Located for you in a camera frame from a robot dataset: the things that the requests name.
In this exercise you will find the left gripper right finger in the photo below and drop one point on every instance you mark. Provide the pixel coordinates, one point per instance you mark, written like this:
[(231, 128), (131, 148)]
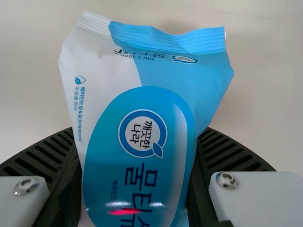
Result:
[(236, 163)]

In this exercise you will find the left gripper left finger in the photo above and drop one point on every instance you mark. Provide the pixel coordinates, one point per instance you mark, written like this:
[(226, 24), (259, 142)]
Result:
[(47, 160)]

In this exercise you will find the blue white wet wipes pack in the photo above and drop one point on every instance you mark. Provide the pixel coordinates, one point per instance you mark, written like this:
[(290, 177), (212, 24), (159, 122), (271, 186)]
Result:
[(146, 106)]

